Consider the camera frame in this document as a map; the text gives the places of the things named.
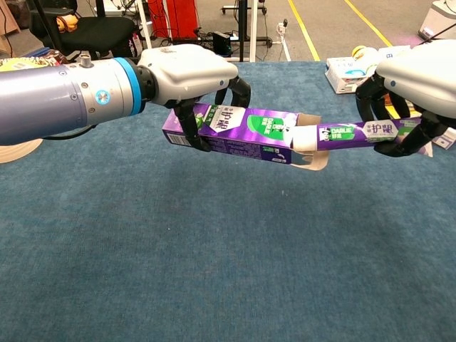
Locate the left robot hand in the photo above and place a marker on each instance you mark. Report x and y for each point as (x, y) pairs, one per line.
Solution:
(185, 73)

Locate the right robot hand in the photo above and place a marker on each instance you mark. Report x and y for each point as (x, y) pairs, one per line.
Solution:
(424, 78)

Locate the purple toothpaste carton box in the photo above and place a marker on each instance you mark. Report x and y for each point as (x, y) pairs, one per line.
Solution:
(235, 128)

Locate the purple toothpaste tube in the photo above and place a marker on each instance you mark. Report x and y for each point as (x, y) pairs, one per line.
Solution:
(342, 137)

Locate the white snack bag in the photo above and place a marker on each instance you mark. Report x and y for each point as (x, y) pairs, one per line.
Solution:
(392, 53)

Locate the black box device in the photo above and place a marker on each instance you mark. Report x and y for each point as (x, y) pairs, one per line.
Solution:
(221, 42)

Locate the red cabinet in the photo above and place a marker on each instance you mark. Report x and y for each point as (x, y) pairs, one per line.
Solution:
(178, 18)

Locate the white machine housing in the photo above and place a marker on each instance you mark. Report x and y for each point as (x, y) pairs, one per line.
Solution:
(440, 19)

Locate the white upright pole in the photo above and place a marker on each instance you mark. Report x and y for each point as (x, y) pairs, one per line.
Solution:
(253, 32)

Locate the white milk carton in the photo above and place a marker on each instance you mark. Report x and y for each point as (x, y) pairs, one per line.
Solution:
(340, 76)

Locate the black office chair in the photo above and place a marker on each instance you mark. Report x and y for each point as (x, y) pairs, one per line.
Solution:
(99, 32)

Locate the white power strip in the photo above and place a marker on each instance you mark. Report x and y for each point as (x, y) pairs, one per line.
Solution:
(282, 28)

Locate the yellow plush toy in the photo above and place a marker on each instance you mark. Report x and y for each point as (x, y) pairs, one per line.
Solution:
(67, 24)

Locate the dark red packet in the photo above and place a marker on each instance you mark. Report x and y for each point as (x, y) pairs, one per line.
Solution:
(57, 57)

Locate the black slanted light stand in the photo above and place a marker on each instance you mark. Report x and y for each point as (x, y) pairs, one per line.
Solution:
(45, 23)

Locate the dark blue box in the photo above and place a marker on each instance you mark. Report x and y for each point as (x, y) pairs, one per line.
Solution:
(37, 53)

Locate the blue carpet table mat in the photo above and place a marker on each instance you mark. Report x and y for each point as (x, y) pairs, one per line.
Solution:
(228, 249)

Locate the light wooden panel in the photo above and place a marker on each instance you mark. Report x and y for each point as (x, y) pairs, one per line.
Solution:
(10, 18)

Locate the beige bowl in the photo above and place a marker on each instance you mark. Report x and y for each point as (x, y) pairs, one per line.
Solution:
(14, 153)

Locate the white slanted frame leg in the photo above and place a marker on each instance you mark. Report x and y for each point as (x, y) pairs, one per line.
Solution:
(144, 25)

